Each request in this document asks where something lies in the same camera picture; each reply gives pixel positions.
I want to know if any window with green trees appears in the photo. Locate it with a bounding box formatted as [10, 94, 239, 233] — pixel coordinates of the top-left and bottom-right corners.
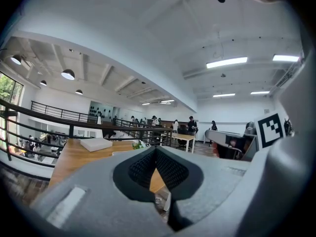
[0, 72, 24, 106]

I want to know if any white foam block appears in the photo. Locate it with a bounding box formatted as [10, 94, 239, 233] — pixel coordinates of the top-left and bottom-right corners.
[79, 137, 114, 153]

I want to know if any wooden table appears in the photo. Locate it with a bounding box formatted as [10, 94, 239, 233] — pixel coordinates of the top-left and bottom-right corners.
[47, 138, 168, 195]

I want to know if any black metal railing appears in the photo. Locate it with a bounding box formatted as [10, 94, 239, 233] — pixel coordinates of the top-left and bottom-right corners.
[0, 98, 173, 169]

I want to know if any black balcony railing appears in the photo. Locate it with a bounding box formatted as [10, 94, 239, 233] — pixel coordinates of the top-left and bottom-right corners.
[30, 100, 99, 123]

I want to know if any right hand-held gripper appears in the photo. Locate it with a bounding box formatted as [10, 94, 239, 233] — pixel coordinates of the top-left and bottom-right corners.
[233, 49, 316, 237]

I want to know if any black office chair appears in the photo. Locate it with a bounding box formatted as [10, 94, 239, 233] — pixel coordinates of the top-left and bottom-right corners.
[176, 128, 189, 151]

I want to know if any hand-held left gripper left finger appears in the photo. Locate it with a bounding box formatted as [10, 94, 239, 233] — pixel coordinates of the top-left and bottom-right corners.
[31, 146, 175, 237]

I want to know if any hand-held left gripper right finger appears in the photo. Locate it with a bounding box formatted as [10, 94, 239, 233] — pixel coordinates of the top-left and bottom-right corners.
[156, 146, 252, 224]

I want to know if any white desk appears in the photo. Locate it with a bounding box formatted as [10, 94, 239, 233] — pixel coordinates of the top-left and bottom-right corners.
[160, 131, 196, 154]

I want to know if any wall display of dark items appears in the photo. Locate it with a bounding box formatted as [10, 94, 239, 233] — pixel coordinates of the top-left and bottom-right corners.
[88, 101, 115, 121]

